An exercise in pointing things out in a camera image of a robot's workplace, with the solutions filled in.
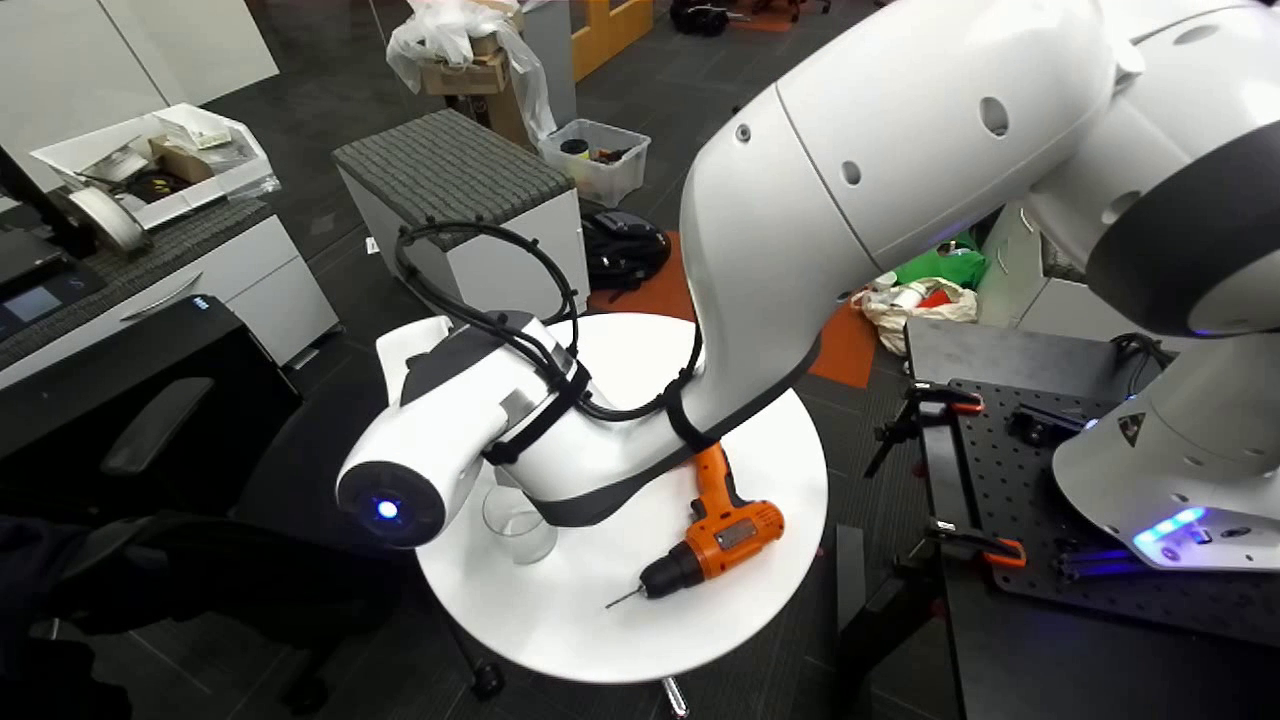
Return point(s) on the white tray with clutter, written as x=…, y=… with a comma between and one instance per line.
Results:
x=212, y=133

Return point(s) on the black device with blue screen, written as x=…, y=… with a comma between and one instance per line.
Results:
x=33, y=307

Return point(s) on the orange black clamp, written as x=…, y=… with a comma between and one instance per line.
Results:
x=994, y=546
x=949, y=399

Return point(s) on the clear plastic bin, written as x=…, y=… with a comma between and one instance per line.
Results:
x=619, y=166

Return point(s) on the white and green bag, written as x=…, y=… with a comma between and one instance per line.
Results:
x=921, y=301

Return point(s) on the black backpack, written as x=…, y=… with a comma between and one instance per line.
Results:
x=626, y=251

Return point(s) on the white cabinet with grey cushion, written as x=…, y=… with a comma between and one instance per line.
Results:
x=452, y=172

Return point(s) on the white storage cabinet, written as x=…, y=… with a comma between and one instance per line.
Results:
x=80, y=55

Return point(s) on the orange wooden cabinet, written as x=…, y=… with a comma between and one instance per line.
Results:
x=607, y=25

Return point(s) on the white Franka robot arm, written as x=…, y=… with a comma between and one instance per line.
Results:
x=866, y=172

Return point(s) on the white plastic bag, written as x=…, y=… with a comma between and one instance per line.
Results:
x=432, y=40

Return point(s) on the white printer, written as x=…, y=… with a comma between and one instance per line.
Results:
x=265, y=284

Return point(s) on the white cabinet with tools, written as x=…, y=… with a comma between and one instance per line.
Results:
x=1033, y=312

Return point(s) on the grey tape roll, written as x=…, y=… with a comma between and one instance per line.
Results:
x=104, y=220

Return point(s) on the black office chair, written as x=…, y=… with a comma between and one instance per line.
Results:
x=175, y=345

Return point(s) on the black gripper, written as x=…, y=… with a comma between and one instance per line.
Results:
x=447, y=360

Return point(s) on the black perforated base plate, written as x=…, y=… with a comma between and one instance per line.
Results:
x=1025, y=492

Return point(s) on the brown cardboard box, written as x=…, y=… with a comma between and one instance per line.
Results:
x=462, y=72

